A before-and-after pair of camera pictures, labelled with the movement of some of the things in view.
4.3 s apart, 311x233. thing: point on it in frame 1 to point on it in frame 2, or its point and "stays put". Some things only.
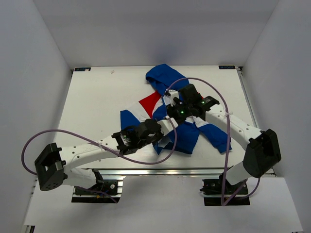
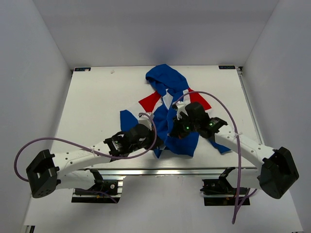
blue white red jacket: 181,136 stays put
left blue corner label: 82,69 stays put
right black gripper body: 181,112 to 185,125
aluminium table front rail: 167,171 stays put
